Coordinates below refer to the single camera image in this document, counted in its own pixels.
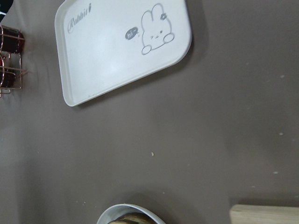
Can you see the white round plate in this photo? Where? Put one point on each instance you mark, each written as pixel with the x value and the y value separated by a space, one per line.
pixel 118 210

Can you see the white rabbit tray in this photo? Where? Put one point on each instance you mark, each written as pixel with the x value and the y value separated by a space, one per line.
pixel 105 44

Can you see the wooden cutting board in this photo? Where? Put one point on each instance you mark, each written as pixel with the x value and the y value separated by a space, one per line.
pixel 254 214

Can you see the copper wire bottle holder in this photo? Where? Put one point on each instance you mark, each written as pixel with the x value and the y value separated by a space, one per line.
pixel 12 43

